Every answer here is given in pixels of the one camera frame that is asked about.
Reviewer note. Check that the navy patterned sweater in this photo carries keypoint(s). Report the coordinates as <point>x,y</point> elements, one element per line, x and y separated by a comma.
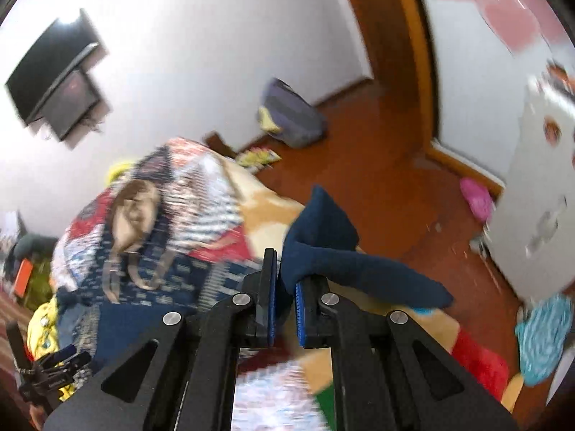
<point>323,242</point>

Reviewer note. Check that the wooden door frame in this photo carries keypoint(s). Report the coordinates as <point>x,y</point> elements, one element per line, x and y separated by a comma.
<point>422,63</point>

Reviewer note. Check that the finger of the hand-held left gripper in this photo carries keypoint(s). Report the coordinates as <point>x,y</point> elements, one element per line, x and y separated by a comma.
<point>67,357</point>
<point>17,345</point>

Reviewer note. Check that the orange box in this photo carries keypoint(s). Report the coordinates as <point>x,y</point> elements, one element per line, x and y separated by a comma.
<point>22,278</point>

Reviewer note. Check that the yellow cloth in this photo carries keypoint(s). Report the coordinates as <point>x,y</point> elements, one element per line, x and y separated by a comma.
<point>45,327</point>

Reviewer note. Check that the grey bag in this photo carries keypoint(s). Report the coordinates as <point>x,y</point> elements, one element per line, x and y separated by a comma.
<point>294,116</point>

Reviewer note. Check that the yellow round cushion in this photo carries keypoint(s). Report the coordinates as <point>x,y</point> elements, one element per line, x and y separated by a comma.
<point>117,171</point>

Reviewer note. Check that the patchwork printed blanket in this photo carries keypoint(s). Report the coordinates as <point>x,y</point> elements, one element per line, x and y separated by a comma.
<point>197,188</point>

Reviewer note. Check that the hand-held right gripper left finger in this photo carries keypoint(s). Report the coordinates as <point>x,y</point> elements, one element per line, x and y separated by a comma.
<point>271,318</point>

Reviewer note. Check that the tan fleece blanket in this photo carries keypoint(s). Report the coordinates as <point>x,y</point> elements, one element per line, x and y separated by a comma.
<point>265,215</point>

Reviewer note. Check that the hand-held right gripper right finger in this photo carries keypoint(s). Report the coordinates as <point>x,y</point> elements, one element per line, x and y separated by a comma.
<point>300,314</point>

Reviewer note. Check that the dark wall-mounted panel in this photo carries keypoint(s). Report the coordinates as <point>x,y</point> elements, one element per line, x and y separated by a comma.
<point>72,103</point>

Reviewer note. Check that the black wall-mounted television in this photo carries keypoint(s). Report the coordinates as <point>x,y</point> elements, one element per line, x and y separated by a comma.
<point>49,67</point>

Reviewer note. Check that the teal patterned cloth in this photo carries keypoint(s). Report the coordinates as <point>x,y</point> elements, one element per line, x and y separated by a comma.
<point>543,336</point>

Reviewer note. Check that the green cloth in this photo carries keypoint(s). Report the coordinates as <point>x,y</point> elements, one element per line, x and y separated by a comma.
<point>40,278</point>

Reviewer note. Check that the grey pillow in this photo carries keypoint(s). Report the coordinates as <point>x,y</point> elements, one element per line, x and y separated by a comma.
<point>33,244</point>

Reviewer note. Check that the yellow printed packet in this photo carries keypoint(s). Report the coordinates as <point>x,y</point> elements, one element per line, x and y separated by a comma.
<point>258,158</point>

